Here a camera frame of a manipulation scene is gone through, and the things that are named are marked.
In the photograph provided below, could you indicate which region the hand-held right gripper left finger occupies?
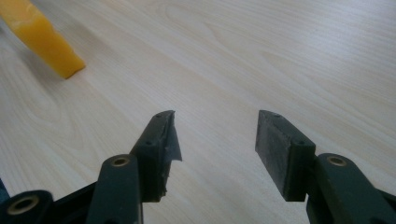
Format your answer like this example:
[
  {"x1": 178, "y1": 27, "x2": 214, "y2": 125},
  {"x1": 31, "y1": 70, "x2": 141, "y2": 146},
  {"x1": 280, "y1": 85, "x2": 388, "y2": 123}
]
[{"x1": 86, "y1": 109, "x2": 183, "y2": 224}]

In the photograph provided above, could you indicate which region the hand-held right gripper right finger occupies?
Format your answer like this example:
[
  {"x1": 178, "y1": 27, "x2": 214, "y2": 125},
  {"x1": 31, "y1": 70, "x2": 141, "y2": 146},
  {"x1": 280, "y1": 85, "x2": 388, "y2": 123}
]
[{"x1": 254, "y1": 109, "x2": 396, "y2": 224}]

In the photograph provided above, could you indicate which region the yellow plastic block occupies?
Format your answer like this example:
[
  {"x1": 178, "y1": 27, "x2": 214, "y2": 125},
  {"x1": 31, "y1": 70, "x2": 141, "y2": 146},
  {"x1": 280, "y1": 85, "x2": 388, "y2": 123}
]
[{"x1": 0, "y1": 0, "x2": 87, "y2": 80}]

